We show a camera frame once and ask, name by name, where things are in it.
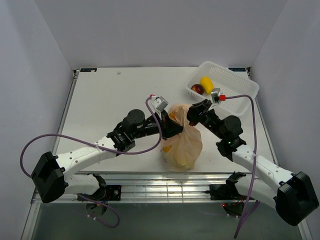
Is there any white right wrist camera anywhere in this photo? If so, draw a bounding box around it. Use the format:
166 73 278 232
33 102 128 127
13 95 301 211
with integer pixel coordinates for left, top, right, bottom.
209 88 226 110

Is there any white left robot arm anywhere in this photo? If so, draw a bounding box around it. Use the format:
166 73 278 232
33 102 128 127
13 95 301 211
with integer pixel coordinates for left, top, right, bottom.
31 109 183 203

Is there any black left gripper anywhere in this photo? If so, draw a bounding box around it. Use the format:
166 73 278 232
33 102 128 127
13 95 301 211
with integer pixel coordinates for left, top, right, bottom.
133 111 185 142

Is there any dark red apple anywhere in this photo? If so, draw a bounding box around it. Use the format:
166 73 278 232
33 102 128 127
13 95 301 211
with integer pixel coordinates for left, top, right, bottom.
191 84 205 95

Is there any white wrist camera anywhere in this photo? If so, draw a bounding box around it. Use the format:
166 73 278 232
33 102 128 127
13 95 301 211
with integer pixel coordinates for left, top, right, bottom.
209 88 226 110
150 94 168 117

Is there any white plastic basket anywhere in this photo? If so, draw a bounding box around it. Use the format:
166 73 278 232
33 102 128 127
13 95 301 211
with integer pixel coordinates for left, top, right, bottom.
185 61 260 116

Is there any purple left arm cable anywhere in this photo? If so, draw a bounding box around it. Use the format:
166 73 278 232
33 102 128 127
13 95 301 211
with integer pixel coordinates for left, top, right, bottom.
19 96 164 228

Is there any yellow lemon fruit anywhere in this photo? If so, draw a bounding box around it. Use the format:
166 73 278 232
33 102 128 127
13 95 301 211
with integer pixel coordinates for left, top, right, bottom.
200 76 214 94

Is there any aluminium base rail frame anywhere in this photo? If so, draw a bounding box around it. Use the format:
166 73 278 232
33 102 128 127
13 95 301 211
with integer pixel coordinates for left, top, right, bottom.
21 66 313 240

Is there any banana print plastic bag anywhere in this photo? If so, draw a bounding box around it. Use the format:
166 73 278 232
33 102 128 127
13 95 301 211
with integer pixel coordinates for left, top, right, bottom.
160 104 203 172

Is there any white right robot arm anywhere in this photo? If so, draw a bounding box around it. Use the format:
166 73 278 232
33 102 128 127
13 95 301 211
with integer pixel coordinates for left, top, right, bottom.
187 100 319 226

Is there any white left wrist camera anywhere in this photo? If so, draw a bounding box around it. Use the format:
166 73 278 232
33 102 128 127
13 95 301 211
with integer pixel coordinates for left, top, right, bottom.
150 94 168 117

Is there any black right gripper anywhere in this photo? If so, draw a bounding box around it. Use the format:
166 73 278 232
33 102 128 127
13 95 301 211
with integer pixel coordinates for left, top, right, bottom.
176 98 226 140

